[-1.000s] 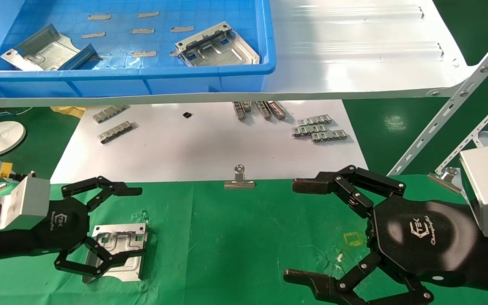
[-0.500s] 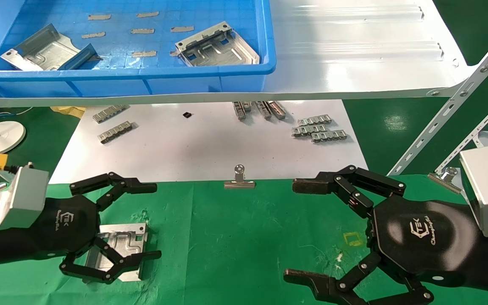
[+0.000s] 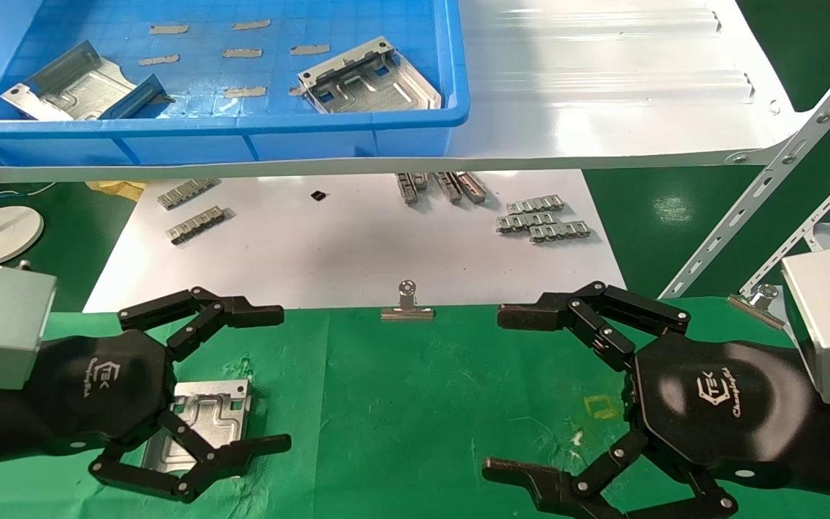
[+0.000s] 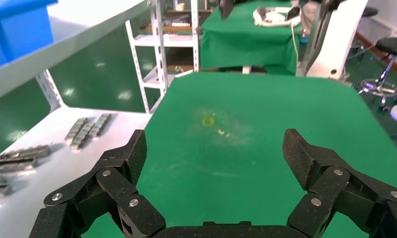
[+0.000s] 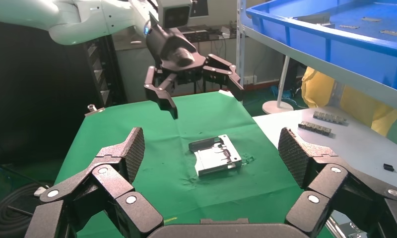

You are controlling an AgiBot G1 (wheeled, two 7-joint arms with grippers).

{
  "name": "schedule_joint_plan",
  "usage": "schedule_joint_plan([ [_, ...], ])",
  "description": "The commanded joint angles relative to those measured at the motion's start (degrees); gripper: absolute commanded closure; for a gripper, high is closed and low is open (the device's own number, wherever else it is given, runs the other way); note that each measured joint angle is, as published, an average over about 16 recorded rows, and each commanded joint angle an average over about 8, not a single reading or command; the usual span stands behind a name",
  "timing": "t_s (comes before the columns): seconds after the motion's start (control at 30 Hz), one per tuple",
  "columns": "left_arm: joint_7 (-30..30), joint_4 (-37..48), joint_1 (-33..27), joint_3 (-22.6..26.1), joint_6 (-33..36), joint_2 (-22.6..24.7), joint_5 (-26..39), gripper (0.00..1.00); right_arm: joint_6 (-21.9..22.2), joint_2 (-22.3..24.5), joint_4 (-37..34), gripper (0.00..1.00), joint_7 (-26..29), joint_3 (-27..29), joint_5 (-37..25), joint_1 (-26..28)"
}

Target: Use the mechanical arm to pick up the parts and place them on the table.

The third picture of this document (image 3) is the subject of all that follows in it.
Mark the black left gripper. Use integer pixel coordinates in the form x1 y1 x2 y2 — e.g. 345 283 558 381
28 285 293 504

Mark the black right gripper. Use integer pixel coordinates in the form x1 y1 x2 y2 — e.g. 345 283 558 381
481 280 817 519

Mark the stamped sheet metal part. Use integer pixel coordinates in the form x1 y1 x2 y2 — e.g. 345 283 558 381
140 378 254 477

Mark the green cloth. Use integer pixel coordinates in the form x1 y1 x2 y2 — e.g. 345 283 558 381
0 295 830 519

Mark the white board sheet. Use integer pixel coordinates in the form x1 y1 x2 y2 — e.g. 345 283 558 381
83 169 627 313

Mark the silver binder clip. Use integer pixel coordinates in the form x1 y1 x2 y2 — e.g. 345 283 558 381
726 283 787 332
380 279 436 322

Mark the yellow crumpled bag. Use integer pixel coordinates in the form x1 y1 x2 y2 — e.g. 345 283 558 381
85 180 148 202

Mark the blue plastic bin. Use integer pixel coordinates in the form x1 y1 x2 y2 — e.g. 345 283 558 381
0 0 471 169

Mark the white metal shelf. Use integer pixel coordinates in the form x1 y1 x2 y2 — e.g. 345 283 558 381
0 0 813 184

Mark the white slotted angle bar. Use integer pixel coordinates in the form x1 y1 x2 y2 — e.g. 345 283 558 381
738 148 830 297
658 52 830 301

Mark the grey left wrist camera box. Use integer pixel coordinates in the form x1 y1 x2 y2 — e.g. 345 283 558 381
0 265 58 396

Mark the stamped metal part with rail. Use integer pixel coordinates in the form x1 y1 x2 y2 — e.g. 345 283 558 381
296 36 442 115

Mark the bent sheet metal bracket part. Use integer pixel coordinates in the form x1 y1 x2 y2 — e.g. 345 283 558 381
0 40 171 122

